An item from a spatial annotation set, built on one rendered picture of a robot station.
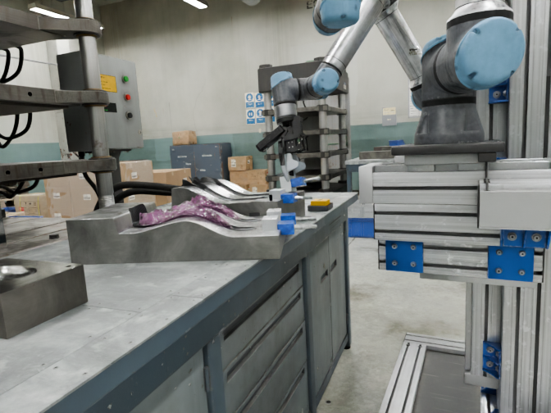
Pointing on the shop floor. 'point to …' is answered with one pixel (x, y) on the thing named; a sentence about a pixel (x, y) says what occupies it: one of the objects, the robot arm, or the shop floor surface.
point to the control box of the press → (127, 121)
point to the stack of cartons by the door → (238, 164)
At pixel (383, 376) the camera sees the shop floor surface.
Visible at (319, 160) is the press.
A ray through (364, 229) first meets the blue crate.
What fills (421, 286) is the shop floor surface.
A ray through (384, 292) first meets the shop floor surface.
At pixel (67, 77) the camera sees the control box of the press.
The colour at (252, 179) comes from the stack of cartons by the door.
